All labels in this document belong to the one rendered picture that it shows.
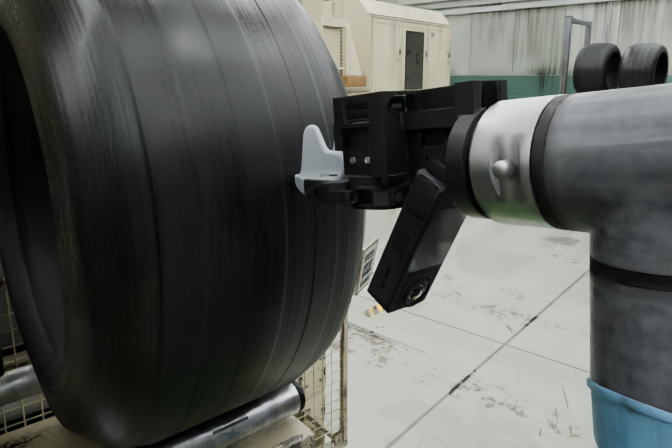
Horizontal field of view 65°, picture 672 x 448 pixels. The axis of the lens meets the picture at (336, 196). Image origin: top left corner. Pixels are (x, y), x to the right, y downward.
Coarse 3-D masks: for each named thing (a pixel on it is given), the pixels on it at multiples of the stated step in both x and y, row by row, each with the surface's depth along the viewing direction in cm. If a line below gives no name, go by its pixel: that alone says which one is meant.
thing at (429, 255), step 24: (408, 192) 36; (432, 192) 34; (408, 216) 36; (432, 216) 35; (456, 216) 37; (408, 240) 36; (432, 240) 36; (384, 264) 38; (408, 264) 36; (432, 264) 39; (384, 288) 38; (408, 288) 38
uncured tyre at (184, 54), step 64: (0, 0) 52; (64, 0) 45; (128, 0) 45; (192, 0) 49; (256, 0) 54; (0, 64) 69; (64, 64) 42; (128, 64) 42; (192, 64) 45; (256, 64) 49; (320, 64) 54; (0, 128) 75; (64, 128) 42; (128, 128) 41; (192, 128) 43; (256, 128) 47; (320, 128) 52; (0, 192) 78; (64, 192) 43; (128, 192) 41; (192, 192) 43; (256, 192) 47; (0, 256) 77; (64, 256) 45; (128, 256) 42; (192, 256) 43; (256, 256) 47; (320, 256) 52; (64, 320) 48; (128, 320) 43; (192, 320) 45; (256, 320) 50; (320, 320) 56; (64, 384) 53; (128, 384) 46; (192, 384) 49; (256, 384) 57
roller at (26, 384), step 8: (16, 368) 78; (24, 368) 77; (32, 368) 78; (8, 376) 76; (16, 376) 76; (24, 376) 76; (32, 376) 77; (0, 384) 74; (8, 384) 75; (16, 384) 75; (24, 384) 76; (32, 384) 77; (0, 392) 74; (8, 392) 75; (16, 392) 75; (24, 392) 76; (32, 392) 77; (40, 392) 78; (0, 400) 74; (8, 400) 75; (16, 400) 76
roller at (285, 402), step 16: (256, 400) 70; (272, 400) 70; (288, 400) 72; (304, 400) 73; (224, 416) 67; (240, 416) 67; (256, 416) 68; (272, 416) 70; (288, 416) 72; (192, 432) 64; (208, 432) 64; (224, 432) 65; (240, 432) 67; (256, 432) 69
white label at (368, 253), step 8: (376, 240) 60; (368, 248) 58; (376, 248) 61; (368, 256) 59; (360, 264) 58; (368, 264) 60; (360, 272) 59; (368, 272) 61; (360, 280) 59; (368, 280) 62; (360, 288) 60
